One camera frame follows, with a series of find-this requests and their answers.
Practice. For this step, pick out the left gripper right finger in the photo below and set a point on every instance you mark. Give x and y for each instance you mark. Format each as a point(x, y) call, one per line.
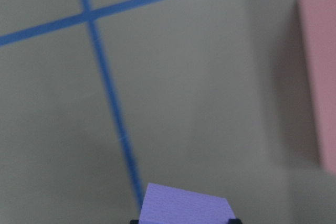
point(234, 221)

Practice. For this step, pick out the pink plastic bin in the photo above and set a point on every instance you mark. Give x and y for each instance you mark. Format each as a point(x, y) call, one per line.
point(317, 19)

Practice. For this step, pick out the purple foam block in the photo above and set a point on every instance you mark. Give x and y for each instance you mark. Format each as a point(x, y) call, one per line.
point(163, 204)

